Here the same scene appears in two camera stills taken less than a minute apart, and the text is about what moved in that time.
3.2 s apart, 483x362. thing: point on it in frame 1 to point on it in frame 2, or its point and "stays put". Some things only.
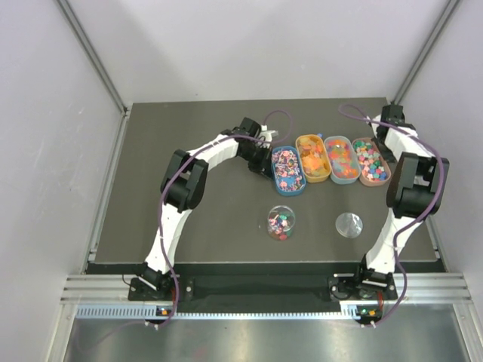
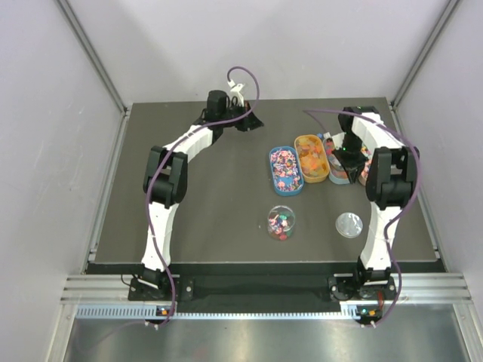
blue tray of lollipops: (288, 170) stays put
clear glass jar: (281, 220) stays put
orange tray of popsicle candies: (315, 157) stays put
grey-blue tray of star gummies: (342, 160) stays put
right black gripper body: (386, 152) to (349, 154)
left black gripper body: (260, 163) to (244, 119)
